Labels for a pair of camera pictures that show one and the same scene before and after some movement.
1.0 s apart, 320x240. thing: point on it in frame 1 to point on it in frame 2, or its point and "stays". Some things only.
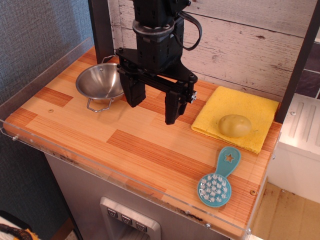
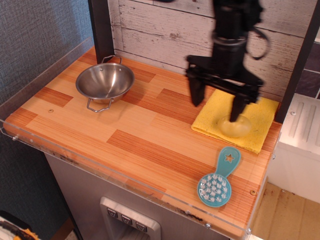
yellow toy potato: (234, 125) stays
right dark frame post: (310, 33) stays
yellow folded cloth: (216, 102) stays
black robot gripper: (158, 61) to (225, 70)
